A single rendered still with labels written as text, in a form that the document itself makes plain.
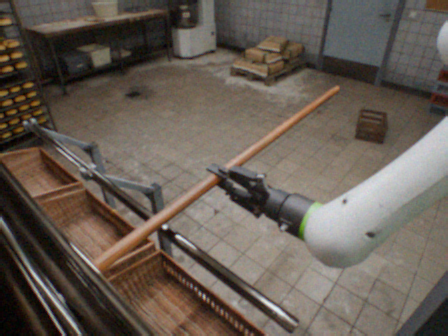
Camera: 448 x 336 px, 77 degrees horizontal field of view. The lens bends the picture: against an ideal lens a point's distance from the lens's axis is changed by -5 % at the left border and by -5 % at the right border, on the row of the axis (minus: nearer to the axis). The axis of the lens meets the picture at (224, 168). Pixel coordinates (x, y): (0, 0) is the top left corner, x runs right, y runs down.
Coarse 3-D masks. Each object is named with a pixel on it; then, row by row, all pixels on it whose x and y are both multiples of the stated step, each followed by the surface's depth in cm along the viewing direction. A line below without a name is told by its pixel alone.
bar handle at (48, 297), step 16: (0, 208) 36; (0, 224) 30; (0, 240) 29; (16, 240) 29; (16, 256) 27; (32, 272) 26; (32, 288) 25; (48, 288) 24; (48, 304) 23; (64, 304) 24; (64, 320) 22; (80, 320) 27
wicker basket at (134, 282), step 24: (144, 264) 112; (168, 264) 117; (120, 288) 106; (144, 288) 118; (168, 288) 119; (192, 288) 114; (144, 312) 110; (168, 312) 110; (192, 312) 111; (216, 312) 109; (240, 312) 96
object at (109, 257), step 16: (304, 112) 106; (288, 128) 99; (256, 144) 88; (240, 160) 82; (192, 192) 71; (176, 208) 67; (144, 224) 63; (160, 224) 64; (128, 240) 60; (112, 256) 57
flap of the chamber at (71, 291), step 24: (0, 192) 42; (24, 216) 38; (24, 240) 35; (0, 264) 33; (48, 264) 33; (0, 288) 31; (24, 288) 31; (72, 288) 30; (0, 312) 29; (24, 312) 29; (96, 312) 28
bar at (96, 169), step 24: (72, 144) 131; (96, 144) 140; (96, 168) 89; (120, 192) 78; (144, 192) 110; (144, 216) 72; (168, 240) 133; (216, 264) 60; (240, 288) 56; (264, 312) 53; (288, 312) 52
